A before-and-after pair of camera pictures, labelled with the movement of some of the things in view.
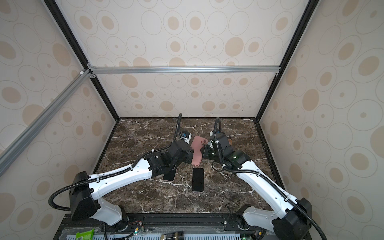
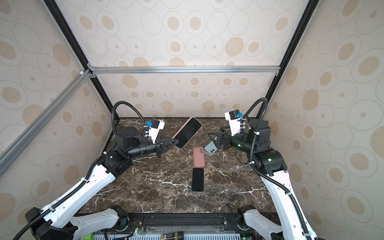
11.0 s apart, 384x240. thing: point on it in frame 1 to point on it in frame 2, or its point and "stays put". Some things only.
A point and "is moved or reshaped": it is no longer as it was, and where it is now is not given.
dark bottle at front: (178, 235) stays put
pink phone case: (197, 142) is moved or reshaped
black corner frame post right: (311, 6) stays put
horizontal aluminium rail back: (199, 69) stays put
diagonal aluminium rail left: (22, 141) stays put
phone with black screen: (197, 181) stays put
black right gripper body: (208, 153) to (227, 137)
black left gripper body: (187, 157) to (158, 149)
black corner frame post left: (54, 8) stays put
